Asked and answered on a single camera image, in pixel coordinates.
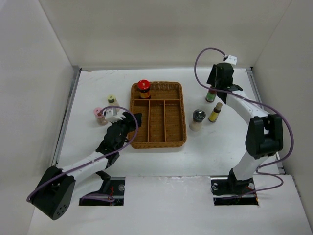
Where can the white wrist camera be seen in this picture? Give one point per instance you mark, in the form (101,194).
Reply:
(230,59)
(111,115)

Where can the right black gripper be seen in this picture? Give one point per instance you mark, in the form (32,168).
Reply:
(211,80)

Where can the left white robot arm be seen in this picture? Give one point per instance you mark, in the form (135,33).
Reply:
(54,192)

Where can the yellow lid spice jar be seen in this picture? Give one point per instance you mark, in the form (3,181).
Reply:
(112,102)

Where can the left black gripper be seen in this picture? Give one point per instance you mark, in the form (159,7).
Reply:
(129,121)

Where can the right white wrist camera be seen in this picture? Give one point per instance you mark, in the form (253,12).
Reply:
(230,59)

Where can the grey lid white shaker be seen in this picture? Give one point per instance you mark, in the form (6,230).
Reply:
(197,119)

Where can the small yellow label bottle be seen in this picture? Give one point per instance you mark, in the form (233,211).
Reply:
(215,113)

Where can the brown wicker divided basket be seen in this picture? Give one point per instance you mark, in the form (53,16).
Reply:
(163,117)

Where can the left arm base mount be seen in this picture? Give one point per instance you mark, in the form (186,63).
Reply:
(110,193)

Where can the pink lid spice jar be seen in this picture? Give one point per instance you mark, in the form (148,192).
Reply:
(100,117)

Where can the green label yellow cap bottle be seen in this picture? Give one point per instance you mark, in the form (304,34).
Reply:
(211,95)

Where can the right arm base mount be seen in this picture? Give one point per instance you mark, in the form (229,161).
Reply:
(227,193)

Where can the red lid sauce jar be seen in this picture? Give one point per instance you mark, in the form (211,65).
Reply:
(144,88)

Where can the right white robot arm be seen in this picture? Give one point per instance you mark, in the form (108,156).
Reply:
(264,136)

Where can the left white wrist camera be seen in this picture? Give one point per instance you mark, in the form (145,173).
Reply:
(111,115)

